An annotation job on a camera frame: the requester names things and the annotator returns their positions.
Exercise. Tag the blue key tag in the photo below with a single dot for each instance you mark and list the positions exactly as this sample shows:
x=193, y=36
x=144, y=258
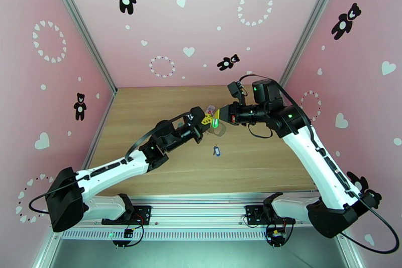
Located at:
x=215, y=151

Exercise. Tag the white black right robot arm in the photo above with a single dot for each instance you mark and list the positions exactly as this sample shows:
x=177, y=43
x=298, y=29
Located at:
x=314, y=163

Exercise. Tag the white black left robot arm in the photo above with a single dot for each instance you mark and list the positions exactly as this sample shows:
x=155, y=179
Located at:
x=110, y=171

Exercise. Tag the small black circuit board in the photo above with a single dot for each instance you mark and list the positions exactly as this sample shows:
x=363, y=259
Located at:
x=128, y=233
x=276, y=234

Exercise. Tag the aluminium table edge rail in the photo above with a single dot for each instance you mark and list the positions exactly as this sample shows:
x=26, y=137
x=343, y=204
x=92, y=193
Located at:
x=106, y=110

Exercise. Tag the aluminium corner post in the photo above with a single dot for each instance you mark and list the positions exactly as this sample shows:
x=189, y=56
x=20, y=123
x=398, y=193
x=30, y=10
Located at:
x=82, y=28
x=310, y=25

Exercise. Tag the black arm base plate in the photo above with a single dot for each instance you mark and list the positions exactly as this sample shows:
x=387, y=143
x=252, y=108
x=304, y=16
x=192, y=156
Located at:
x=144, y=213
x=252, y=212

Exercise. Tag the wide aluminium base rail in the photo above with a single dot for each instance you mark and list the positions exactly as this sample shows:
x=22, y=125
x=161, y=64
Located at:
x=194, y=213

